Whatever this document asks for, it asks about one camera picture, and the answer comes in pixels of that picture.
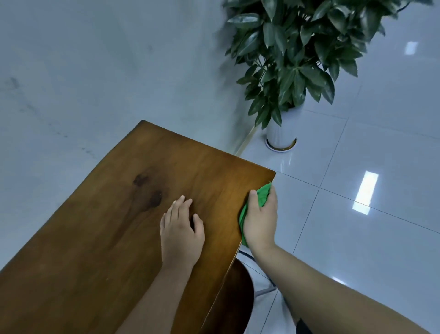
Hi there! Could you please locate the person's left hand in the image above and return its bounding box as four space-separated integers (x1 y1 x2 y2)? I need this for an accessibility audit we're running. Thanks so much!
160 195 206 272

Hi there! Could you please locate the brown wooden table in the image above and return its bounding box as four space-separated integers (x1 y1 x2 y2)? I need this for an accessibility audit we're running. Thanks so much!
0 120 276 334

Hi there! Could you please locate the person's right hand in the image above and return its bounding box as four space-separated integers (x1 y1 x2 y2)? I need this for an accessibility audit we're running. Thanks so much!
239 185 278 257

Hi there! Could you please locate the person's right forearm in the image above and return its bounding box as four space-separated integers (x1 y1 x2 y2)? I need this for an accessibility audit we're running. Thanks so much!
251 244 432 334

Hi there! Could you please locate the dark wooden round stool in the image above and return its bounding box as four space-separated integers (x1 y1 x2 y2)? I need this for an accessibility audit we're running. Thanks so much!
200 258 255 334

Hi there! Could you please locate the green leafy potted plant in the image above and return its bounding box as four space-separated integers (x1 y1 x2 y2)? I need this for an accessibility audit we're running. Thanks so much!
222 0 434 130

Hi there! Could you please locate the person's left forearm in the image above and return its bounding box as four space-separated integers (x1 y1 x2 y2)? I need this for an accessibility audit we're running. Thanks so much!
115 263 195 334

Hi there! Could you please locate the white cylindrical plant pot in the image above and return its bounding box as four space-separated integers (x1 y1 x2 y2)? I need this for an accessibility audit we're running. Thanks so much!
265 103 297 153

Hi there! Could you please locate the green cleaning cloth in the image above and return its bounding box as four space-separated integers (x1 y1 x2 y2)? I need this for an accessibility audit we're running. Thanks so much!
239 183 273 248

